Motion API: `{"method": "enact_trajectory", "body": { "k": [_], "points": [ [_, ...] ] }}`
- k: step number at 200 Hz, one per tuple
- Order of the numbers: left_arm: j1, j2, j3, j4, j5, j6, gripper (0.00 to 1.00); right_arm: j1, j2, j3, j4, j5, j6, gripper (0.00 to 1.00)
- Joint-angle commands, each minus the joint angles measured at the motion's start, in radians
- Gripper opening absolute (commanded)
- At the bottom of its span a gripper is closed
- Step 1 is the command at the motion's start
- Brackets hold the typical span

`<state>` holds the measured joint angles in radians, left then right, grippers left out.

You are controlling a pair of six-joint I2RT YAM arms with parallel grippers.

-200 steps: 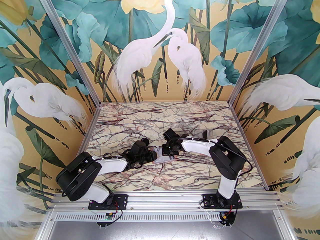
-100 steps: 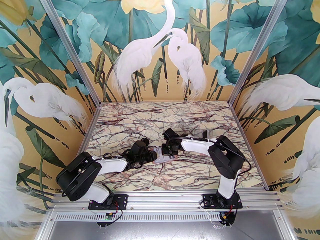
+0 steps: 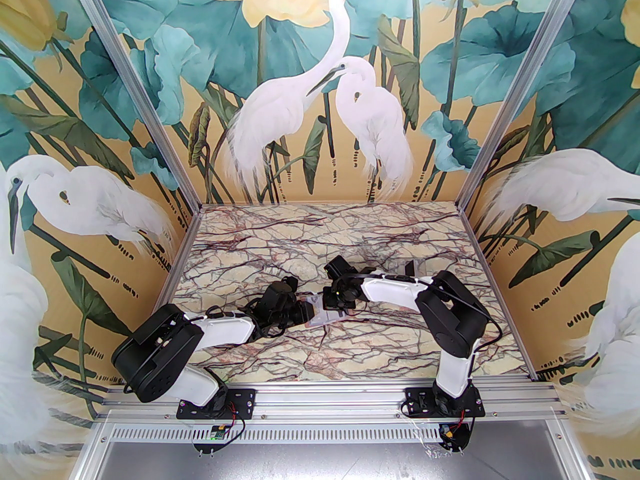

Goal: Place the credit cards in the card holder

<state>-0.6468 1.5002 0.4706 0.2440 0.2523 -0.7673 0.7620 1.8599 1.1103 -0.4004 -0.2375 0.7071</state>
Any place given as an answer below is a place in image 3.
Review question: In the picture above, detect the pink leather card holder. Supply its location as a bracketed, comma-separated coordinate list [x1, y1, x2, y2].
[304, 292, 352, 327]

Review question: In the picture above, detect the slotted aluminium strip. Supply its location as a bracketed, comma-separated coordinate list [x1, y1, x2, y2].
[97, 422, 573, 445]

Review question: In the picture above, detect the grey metal sheet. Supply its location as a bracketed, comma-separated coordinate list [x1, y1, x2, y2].
[72, 442, 596, 480]

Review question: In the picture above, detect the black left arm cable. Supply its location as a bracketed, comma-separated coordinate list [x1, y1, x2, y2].
[200, 304, 288, 340]

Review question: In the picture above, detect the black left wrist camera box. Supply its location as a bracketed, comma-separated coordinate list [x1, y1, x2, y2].
[262, 276, 300, 310]

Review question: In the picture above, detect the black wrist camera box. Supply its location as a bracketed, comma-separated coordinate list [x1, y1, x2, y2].
[262, 276, 300, 310]
[323, 255, 357, 282]

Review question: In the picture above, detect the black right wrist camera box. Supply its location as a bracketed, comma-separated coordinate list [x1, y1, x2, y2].
[323, 255, 357, 282]

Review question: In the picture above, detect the aluminium frame rail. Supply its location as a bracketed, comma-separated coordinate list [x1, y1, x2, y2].
[95, 385, 568, 423]

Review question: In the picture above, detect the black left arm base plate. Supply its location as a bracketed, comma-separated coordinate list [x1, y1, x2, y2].
[177, 387, 257, 420]

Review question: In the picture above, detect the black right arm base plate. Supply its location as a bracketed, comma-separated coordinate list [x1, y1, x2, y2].
[403, 386, 487, 420]

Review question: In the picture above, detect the black bracket plate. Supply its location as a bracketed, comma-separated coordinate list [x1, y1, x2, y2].
[193, 420, 237, 455]
[436, 419, 476, 453]

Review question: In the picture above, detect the aluminium frame post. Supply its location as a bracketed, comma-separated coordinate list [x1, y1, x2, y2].
[457, 0, 595, 215]
[64, 0, 205, 215]

